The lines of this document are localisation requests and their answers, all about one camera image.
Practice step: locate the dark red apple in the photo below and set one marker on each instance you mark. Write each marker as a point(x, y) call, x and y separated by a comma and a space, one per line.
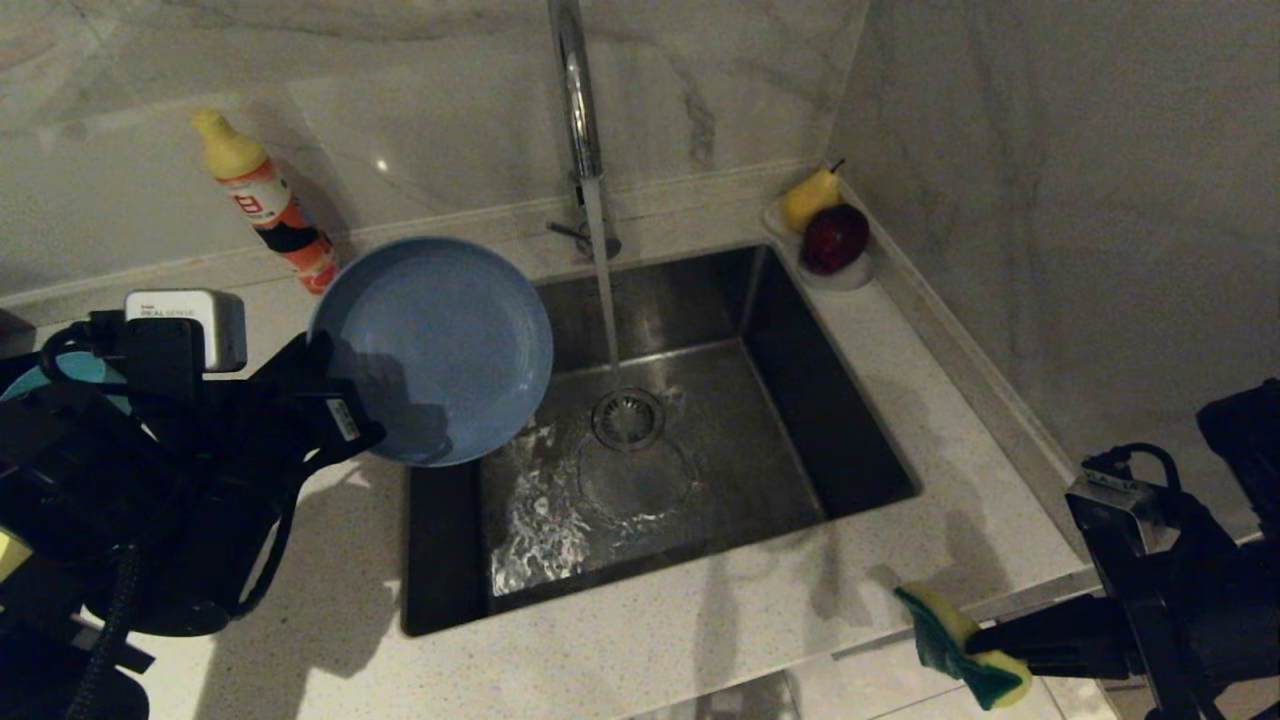
point(833, 240)

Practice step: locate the orange white dish soap bottle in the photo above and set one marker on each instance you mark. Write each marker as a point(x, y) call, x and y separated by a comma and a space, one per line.
point(255, 195)

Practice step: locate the running water stream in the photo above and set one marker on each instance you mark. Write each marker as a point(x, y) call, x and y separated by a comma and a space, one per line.
point(603, 280)

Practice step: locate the blue plate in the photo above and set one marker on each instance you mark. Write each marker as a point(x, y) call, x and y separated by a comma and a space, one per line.
point(440, 340)

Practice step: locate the round metal drain strainer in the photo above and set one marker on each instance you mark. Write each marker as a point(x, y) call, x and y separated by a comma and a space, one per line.
point(628, 420)

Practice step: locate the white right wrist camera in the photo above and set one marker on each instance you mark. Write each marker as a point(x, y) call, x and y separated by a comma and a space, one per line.
point(1110, 510)

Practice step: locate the yellow bowl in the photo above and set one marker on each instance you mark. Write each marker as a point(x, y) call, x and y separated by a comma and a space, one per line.
point(10, 550)

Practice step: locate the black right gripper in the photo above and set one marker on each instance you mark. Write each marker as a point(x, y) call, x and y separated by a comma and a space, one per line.
point(1200, 620)

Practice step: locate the chrome kitchen faucet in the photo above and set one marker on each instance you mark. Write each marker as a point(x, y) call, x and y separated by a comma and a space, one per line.
point(580, 120)

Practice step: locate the stainless steel sink basin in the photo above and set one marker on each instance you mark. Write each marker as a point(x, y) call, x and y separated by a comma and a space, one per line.
point(740, 450)

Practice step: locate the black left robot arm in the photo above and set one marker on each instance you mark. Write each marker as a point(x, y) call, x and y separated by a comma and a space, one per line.
point(120, 500)

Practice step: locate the yellow pear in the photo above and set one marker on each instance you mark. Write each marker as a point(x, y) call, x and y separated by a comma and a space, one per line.
point(806, 200)

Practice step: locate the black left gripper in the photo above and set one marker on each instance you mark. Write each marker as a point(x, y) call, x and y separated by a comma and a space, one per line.
point(300, 410)

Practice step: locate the teal bowl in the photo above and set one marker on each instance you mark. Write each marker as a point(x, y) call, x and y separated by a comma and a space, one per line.
point(75, 368)

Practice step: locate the yellow sponge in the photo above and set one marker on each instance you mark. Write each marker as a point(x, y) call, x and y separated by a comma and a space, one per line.
point(950, 640)

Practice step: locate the small white fruit dish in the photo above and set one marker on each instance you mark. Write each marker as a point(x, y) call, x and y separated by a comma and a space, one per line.
point(845, 280)

